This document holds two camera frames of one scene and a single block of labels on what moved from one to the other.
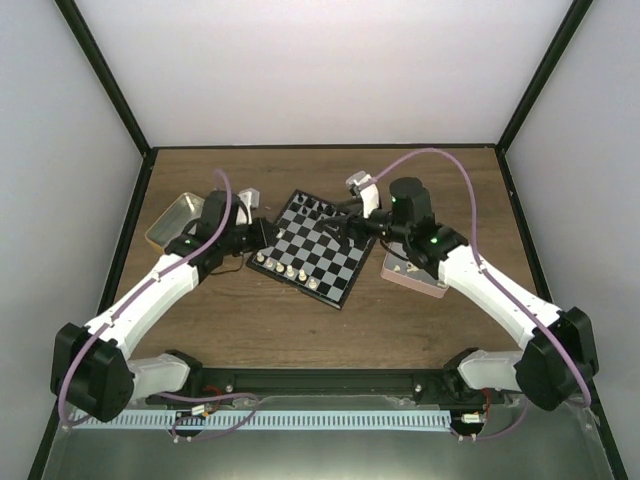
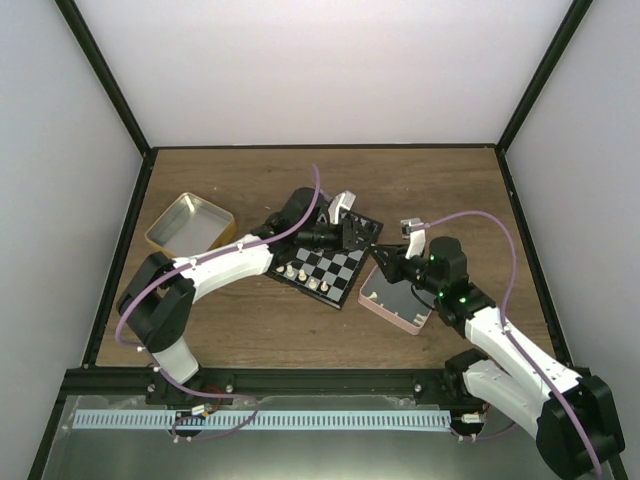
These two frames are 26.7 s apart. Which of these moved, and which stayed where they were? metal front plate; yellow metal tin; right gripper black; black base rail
Moved: right gripper black
Stayed: black base rail; yellow metal tin; metal front plate
